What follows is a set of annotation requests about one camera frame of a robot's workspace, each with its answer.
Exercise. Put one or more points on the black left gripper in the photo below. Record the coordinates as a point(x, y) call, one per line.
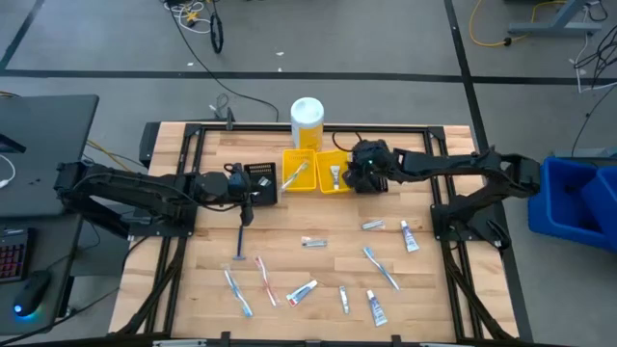
point(247, 214)

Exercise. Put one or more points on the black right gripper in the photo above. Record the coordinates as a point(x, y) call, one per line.
point(368, 168)

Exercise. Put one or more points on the small white blue toothpaste tube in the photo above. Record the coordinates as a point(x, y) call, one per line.
point(377, 308)
point(410, 237)
point(335, 176)

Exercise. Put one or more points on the green toothbrush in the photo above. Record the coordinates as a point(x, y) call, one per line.
point(295, 176)

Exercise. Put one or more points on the red toothbrush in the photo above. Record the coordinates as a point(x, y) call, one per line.
point(265, 281)

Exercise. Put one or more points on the blue toothbrush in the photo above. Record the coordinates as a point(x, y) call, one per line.
point(237, 292)
point(381, 268)

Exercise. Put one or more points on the white toothpaste tube red end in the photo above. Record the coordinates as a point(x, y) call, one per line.
point(301, 293)

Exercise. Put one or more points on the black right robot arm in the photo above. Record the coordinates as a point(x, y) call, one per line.
point(448, 164)

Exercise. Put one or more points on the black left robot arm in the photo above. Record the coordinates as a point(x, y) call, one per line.
point(135, 190)

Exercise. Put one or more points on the yellow plastic basket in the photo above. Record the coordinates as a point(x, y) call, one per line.
point(325, 185)
point(308, 183)

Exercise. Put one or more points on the dark blue disposable razor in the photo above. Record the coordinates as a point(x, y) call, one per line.
point(239, 243)

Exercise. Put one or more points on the white yellow wipes canister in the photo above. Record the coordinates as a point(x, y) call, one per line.
point(307, 125)

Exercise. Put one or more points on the black table edge clamp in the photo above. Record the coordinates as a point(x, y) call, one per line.
point(396, 339)
point(225, 337)

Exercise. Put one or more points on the blue plastic bin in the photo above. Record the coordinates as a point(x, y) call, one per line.
point(602, 202)
point(554, 212)

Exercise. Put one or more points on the black side desk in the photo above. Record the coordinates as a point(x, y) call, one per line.
point(48, 135)

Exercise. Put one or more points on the grey stand leg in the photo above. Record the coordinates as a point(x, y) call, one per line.
point(554, 29)

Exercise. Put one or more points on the black computer mouse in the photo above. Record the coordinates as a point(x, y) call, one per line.
point(31, 291)

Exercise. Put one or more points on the dark desk device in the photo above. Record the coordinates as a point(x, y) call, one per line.
point(9, 144)

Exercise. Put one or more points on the black backlit keyboard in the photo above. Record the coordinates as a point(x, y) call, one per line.
point(12, 255)

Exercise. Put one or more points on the black aluminium table frame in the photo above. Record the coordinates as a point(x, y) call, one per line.
point(289, 128)

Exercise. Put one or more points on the black clamp post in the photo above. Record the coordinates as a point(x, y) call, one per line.
point(230, 120)

